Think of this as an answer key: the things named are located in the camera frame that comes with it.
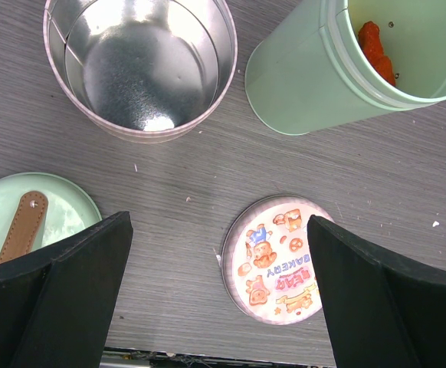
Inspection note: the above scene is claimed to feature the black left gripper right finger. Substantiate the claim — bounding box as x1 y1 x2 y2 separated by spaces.
307 215 446 367

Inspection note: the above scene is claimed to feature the tall green canister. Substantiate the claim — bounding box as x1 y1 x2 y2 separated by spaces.
244 1 446 136

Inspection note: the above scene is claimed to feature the green canister lid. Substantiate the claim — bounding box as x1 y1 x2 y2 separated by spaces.
0 172 102 251

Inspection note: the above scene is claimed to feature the round silver tin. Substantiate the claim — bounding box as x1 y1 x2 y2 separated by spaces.
43 0 238 143

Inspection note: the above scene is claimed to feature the round bakery tin lid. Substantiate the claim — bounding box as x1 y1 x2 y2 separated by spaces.
221 195 330 325

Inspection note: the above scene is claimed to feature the red meat piece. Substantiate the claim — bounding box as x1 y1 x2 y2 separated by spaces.
358 21 395 87

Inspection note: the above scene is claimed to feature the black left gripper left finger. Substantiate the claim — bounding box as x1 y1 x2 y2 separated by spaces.
0 212 133 367

